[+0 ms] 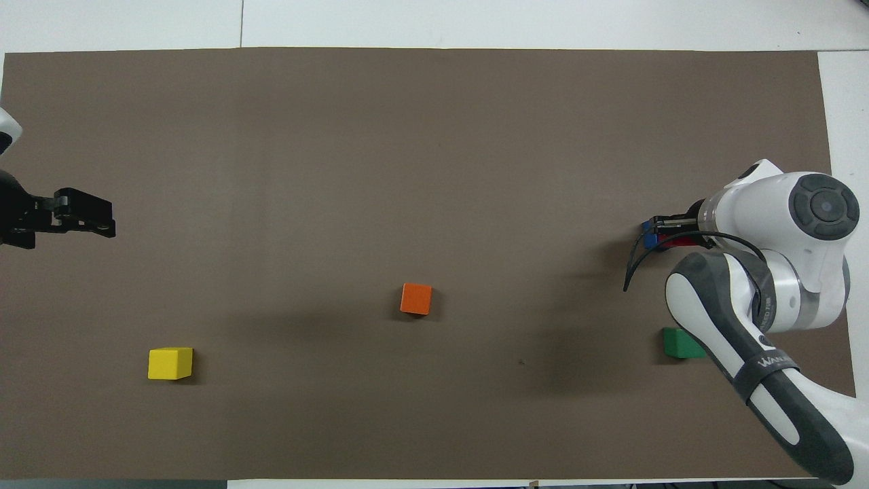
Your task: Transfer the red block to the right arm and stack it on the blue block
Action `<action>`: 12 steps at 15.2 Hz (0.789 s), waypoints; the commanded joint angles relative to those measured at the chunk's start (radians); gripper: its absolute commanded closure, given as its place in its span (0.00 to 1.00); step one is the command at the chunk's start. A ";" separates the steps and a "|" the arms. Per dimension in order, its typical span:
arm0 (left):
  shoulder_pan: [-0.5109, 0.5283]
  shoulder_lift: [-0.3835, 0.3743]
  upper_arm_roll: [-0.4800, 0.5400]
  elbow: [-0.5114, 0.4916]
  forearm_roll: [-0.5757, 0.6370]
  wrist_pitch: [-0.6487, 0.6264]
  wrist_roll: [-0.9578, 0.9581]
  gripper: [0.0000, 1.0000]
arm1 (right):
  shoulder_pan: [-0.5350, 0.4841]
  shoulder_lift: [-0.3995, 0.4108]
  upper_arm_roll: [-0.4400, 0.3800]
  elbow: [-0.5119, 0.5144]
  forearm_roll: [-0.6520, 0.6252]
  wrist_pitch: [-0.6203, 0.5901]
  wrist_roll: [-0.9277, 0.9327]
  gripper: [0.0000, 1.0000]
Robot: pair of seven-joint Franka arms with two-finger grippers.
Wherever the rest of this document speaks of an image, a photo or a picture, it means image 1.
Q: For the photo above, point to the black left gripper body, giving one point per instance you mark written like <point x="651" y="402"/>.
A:
<point x="17" y="217"/>

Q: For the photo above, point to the yellow cube block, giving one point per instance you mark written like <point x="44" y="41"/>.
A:
<point x="170" y="363"/>

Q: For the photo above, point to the green cube block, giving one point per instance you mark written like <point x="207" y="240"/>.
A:
<point x="681" y="343"/>

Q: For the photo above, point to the brown table mat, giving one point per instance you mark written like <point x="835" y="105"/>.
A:
<point x="434" y="136"/>

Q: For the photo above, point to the red cube block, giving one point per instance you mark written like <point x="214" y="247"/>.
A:
<point x="675" y="242"/>

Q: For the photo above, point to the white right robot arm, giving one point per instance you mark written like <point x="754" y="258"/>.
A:
<point x="747" y="204"/>

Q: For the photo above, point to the blue cube block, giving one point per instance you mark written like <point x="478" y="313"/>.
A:
<point x="650" y="239"/>

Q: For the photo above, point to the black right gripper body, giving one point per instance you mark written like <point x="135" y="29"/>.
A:
<point x="694" y="217"/>

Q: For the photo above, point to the orange cube block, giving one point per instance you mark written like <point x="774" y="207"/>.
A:
<point x="415" y="299"/>

